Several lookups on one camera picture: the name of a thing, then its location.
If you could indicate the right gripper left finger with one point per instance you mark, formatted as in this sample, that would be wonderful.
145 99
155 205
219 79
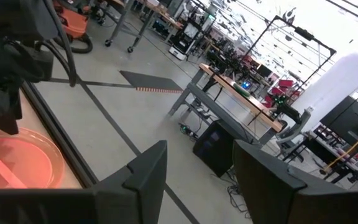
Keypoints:
141 193

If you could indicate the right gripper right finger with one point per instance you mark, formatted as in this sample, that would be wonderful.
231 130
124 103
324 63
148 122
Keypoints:
269 193

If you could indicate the orange translucent plastic plate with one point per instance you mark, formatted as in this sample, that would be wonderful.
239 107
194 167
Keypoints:
26 161

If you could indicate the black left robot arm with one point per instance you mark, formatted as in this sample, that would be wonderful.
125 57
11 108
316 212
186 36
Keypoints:
11 46

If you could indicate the black background robot arm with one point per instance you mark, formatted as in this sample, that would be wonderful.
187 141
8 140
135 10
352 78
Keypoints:
286 109

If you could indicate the black computer tower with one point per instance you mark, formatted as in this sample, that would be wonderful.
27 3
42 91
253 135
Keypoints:
219 149

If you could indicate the grey office chair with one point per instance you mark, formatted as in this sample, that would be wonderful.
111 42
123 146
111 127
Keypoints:
294 130

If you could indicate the black power strip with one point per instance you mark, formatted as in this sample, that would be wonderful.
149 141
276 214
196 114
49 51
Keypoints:
187 130

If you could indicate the black monitor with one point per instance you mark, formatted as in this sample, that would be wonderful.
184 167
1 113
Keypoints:
353 124

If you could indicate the orange shop vacuum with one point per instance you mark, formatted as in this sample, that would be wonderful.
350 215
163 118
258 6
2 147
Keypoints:
73 21

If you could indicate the red storage bins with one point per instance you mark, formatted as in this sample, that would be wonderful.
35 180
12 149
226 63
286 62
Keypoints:
286 83

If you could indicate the black hazard-striped floor mat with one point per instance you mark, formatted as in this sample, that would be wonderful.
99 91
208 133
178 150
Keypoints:
151 81

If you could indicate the white building pillar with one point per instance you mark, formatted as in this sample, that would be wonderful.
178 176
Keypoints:
337 84

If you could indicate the wooden workbench on casters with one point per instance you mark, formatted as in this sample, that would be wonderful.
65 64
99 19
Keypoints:
120 21

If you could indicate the black and white mobile robot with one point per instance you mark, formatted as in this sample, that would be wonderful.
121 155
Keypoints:
191 31

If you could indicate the black table frame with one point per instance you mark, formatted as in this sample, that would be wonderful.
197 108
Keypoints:
57 133

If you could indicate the wooden table with grey frame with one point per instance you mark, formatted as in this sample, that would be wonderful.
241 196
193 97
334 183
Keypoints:
225 81

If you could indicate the black camera frame stand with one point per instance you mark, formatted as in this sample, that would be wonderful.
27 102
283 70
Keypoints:
303 32

